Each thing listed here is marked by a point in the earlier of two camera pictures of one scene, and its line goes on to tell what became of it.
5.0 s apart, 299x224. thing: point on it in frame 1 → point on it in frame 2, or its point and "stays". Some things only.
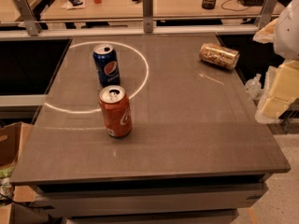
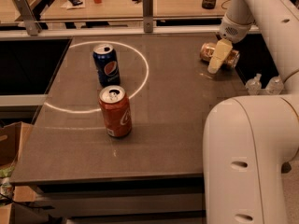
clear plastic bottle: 253,86 stays
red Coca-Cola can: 116,109 stays
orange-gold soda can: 220,55 stays
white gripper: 288,35 → 233,32
